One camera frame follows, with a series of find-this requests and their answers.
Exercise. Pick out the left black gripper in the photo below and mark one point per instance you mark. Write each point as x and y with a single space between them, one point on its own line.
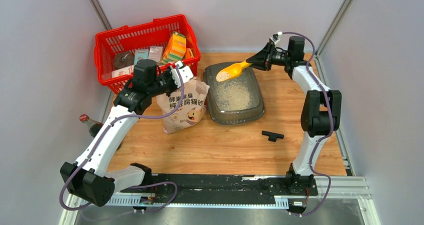
168 73

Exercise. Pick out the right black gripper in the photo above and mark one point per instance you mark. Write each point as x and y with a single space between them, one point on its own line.
262 60

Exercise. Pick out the cat litter bag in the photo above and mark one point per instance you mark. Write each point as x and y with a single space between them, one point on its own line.
189 107

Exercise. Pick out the yellow plastic scoop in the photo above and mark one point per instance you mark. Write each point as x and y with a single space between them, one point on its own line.
231 72

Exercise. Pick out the black bag clip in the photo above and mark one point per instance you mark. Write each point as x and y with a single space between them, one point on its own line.
272 136

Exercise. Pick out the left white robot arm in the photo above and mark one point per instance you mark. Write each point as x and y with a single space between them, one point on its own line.
88 178

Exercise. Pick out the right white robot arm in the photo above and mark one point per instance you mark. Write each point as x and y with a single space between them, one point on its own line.
321 110

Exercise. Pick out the pink small box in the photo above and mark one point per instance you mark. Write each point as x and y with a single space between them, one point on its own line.
156 53

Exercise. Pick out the teal small box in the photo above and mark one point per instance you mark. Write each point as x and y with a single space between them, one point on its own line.
140 54

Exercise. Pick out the white pink flat box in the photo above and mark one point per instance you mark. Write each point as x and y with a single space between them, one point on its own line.
128 70

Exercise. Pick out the grey plastic litter box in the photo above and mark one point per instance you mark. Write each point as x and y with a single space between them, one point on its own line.
234 101

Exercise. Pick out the orange sponge pack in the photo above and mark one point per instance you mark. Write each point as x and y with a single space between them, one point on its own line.
175 49

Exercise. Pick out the brown round disc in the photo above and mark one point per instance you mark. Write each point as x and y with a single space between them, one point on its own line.
123 59

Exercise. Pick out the red plastic shopping basket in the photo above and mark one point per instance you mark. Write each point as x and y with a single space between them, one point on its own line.
156 33

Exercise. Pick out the cola bottle red cap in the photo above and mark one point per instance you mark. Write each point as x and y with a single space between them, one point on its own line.
93 126

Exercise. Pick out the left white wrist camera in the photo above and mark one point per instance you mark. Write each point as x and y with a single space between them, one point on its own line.
181 73

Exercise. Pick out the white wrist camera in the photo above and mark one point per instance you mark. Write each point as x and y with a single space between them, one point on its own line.
275 38
181 73

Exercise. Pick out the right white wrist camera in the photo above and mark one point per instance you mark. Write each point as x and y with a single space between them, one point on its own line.
275 38

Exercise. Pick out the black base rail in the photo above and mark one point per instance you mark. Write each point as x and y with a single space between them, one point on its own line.
231 191

